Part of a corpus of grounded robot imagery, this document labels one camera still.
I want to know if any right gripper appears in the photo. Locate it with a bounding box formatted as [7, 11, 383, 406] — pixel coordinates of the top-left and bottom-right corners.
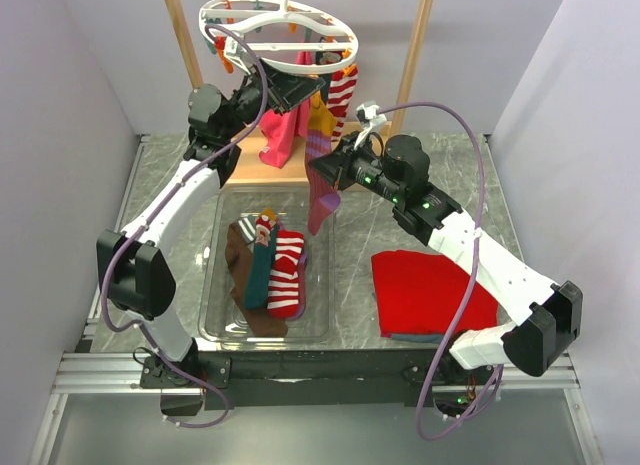
[308, 132, 404, 205]

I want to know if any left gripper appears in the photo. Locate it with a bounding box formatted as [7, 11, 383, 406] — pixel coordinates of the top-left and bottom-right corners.
[222, 58, 326, 141]

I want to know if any maroon purple ribbed sock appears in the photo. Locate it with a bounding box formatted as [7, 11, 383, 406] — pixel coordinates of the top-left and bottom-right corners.
[259, 209, 309, 320]

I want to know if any red white striped sock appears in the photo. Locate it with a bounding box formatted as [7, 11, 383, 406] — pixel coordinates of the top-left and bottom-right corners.
[327, 63, 359, 141]
[265, 229, 306, 320]

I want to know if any dark teal santa sock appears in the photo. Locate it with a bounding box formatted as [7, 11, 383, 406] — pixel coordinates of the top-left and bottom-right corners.
[244, 209, 278, 310]

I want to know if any brown sock with striped cuff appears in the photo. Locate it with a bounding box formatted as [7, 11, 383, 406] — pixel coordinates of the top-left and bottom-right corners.
[230, 287, 289, 338]

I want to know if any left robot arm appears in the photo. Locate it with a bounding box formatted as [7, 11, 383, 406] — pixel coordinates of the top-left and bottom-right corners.
[96, 60, 324, 387]

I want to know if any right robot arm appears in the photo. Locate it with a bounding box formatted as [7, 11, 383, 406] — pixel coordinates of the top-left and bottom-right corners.
[310, 133, 583, 384]

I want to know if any white round clip hanger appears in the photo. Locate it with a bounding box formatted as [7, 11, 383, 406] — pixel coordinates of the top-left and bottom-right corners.
[198, 0, 359, 76]

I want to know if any wooden hanger stand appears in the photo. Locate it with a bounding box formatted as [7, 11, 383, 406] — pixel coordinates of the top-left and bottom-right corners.
[164, 0, 434, 184]

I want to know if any pink cloth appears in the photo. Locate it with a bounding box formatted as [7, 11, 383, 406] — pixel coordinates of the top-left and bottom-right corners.
[257, 52, 314, 169]

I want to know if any red folded cloth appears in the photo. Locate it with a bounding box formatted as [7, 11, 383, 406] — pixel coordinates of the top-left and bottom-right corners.
[371, 250, 469, 343]

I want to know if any clear plastic tray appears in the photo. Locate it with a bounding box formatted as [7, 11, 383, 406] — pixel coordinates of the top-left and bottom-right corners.
[199, 185, 334, 349]

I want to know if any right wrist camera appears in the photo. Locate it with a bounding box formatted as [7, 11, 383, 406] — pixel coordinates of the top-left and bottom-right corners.
[354, 101, 387, 149]

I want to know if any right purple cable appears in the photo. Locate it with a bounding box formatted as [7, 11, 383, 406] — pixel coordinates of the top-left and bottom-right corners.
[379, 102, 504, 441]

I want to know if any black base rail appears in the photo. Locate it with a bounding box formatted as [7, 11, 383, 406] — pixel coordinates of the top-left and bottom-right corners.
[139, 349, 493, 407]

